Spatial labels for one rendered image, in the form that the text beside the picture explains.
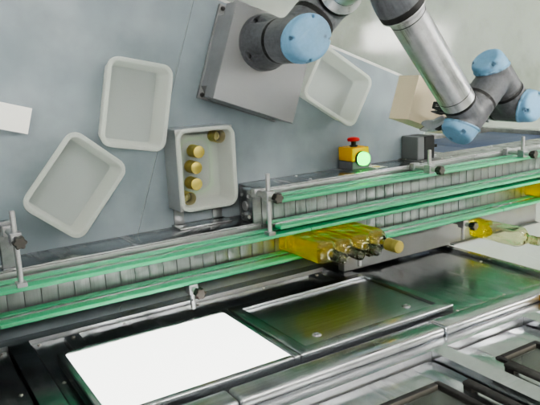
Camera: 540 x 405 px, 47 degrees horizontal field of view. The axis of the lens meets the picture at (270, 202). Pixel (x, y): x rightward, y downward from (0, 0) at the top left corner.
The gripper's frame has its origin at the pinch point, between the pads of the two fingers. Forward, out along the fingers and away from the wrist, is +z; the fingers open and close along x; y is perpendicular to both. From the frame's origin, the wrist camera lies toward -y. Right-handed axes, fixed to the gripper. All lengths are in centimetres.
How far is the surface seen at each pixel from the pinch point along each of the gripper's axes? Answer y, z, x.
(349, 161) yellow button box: -2.0, 29.4, 18.6
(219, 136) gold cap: 44, 31, 22
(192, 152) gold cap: 52, 29, 28
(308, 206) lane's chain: 15.3, 22.1, 35.0
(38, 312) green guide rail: 86, 15, 72
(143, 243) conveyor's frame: 62, 23, 54
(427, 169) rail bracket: -20.9, 14.8, 15.2
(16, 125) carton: 97, 28, 32
